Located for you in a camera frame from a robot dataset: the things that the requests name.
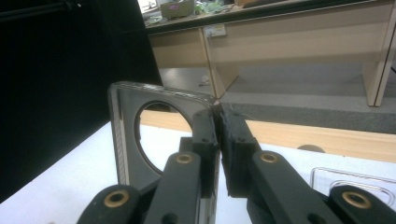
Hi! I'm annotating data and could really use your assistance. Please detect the green packets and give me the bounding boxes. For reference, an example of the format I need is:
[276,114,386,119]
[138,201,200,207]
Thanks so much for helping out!
[194,0,233,16]

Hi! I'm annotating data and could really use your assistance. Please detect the cardboard box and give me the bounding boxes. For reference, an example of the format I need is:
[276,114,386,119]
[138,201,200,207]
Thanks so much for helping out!
[160,0,196,20]

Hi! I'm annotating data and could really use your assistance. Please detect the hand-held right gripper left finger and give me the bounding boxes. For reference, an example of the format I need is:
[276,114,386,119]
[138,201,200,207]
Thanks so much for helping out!
[144,108,221,224]

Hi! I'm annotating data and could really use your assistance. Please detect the white wall socket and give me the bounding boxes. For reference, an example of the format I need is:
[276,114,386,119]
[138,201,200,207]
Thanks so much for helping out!
[203,23,228,38]

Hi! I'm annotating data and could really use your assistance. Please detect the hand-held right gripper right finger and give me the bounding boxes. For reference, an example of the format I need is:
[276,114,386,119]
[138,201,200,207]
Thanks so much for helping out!
[221,111,341,224]

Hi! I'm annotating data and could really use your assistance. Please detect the white table mat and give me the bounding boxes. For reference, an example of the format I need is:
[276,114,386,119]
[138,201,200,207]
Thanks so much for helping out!
[0,120,396,224]

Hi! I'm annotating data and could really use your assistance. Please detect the beige wooden desk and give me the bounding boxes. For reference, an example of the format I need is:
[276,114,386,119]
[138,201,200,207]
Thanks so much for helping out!
[145,0,396,107]

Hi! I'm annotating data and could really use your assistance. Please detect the crumpled white paper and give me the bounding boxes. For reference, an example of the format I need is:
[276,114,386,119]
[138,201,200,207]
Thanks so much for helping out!
[198,74,211,88]

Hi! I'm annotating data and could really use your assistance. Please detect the clear plastic box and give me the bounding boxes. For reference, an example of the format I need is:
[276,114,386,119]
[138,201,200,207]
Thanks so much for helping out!
[309,166,396,208]

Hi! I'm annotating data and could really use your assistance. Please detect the white floor cable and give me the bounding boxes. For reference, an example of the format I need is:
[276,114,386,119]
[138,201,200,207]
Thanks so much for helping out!
[229,102,255,120]

